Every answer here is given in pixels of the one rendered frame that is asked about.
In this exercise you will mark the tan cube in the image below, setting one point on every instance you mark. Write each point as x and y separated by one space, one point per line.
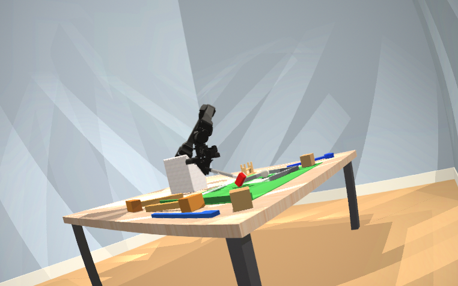
307 160
241 199

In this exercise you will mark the green flat mat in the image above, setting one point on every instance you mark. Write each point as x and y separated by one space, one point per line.
259 189

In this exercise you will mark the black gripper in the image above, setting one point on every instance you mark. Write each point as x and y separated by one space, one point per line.
201 162

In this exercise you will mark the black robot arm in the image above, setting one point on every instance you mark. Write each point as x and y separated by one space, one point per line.
200 135

